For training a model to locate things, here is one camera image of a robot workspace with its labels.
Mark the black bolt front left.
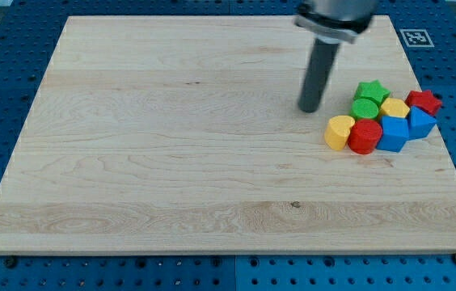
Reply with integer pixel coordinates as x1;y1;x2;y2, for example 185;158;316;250
2;256;18;269

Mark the light wooden board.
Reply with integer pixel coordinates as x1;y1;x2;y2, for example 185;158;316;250
0;15;456;255

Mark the green cylinder block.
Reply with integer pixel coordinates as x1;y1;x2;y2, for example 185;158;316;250
350;99;379;120

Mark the yellow heart block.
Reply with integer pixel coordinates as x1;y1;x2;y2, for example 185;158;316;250
323;115;356;150

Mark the yellow hexagon block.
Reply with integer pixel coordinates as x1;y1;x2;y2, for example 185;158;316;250
378;98;410;118

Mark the blue triangle block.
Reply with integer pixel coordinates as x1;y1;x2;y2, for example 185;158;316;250
407;106;437;140

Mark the green star block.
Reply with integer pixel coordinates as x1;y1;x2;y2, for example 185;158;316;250
353;80;391;107

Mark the white fiducial marker tag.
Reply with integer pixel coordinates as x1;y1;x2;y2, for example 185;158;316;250
400;28;434;48

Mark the red star block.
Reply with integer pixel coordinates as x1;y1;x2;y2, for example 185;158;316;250
405;90;442;116

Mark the blue cube block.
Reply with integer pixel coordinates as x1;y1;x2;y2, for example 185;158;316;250
376;116;409;152

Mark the red cylinder block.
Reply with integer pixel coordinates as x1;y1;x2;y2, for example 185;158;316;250
348;119;383;154

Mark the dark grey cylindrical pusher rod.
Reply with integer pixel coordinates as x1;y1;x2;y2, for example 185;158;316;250
298;37;340;113

